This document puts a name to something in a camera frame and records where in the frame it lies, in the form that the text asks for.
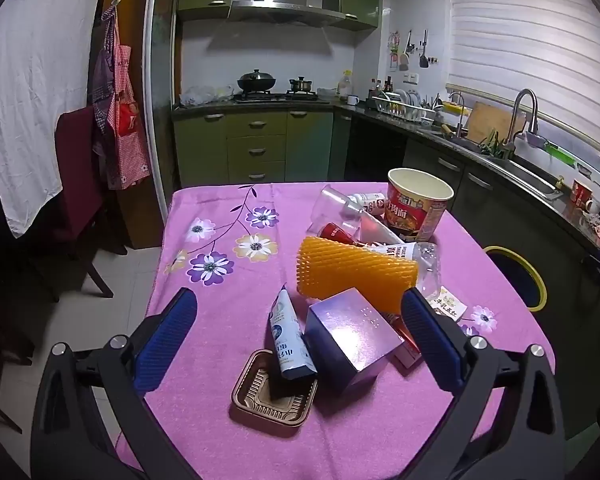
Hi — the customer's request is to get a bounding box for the chrome kitchen faucet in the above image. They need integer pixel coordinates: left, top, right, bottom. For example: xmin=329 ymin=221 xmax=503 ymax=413
xmin=504 ymin=88 xmax=546 ymax=153

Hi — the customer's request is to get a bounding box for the red white number five carton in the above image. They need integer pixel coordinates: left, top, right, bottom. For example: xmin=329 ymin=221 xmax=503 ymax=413
xmin=383 ymin=286 xmax=470 ymax=370

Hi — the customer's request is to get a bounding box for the black wok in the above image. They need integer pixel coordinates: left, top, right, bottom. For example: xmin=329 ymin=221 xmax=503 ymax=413
xmin=237 ymin=70 xmax=276 ymax=93

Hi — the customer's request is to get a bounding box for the brown plastic tray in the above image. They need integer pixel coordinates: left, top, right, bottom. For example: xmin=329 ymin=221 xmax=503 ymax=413
xmin=232 ymin=349 xmax=318 ymax=429

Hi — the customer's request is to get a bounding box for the clear water bottle white label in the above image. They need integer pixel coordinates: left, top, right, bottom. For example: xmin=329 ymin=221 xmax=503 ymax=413
xmin=366 ymin=242 xmax=441 ymax=300

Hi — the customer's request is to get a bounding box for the red crushed can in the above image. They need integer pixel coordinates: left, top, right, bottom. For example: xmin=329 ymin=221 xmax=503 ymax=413
xmin=318 ymin=222 xmax=364 ymax=247

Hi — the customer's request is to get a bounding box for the clear plastic cup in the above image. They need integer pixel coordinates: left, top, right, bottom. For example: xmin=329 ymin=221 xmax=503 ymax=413
xmin=306 ymin=184 xmax=404 ymax=246

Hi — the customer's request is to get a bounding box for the pink floral tablecloth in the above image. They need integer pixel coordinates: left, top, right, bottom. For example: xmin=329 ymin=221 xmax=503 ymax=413
xmin=114 ymin=181 xmax=556 ymax=480

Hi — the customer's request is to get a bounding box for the yellow rimmed trash bin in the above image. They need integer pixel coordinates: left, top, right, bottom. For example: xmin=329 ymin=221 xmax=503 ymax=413
xmin=483 ymin=245 xmax=547 ymax=313

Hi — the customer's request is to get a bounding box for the red instant noodle cup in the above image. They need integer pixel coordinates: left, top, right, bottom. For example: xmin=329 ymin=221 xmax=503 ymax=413
xmin=384 ymin=168 xmax=455 ymax=242

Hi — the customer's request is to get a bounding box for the white pill bottle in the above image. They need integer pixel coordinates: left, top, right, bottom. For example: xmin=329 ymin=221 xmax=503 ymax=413
xmin=349 ymin=193 xmax=386 ymax=217

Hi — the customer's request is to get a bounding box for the dark red chair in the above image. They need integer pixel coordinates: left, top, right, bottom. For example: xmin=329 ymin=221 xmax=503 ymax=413
xmin=54 ymin=106 xmax=128 ymax=298

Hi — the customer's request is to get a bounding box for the dish rack with dishes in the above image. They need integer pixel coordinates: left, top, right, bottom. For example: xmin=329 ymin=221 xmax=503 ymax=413
xmin=372 ymin=91 xmax=436 ymax=124

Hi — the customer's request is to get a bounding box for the red apron hanging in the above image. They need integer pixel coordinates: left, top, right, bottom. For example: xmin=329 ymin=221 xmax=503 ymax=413
xmin=91 ymin=0 xmax=150 ymax=191

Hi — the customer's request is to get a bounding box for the wooden cutting board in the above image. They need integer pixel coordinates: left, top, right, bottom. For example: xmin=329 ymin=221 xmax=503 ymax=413
xmin=467 ymin=101 xmax=512 ymax=143

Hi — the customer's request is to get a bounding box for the white blue tube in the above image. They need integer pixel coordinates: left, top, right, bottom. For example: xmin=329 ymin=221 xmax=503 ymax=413
xmin=268 ymin=286 xmax=317 ymax=380

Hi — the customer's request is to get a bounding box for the purple holographic cream box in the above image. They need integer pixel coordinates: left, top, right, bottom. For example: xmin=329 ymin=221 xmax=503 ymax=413
xmin=304 ymin=288 xmax=403 ymax=393

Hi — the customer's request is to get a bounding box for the orange foam fruit net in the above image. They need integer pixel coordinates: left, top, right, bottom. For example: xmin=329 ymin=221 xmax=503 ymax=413
xmin=297 ymin=236 xmax=418 ymax=314

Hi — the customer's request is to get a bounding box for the white hanging cloth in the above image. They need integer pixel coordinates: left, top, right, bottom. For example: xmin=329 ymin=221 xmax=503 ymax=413
xmin=0 ymin=0 xmax=98 ymax=237

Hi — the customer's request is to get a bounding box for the red mug on counter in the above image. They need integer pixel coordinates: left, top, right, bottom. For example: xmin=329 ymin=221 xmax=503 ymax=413
xmin=570 ymin=179 xmax=592 ymax=210

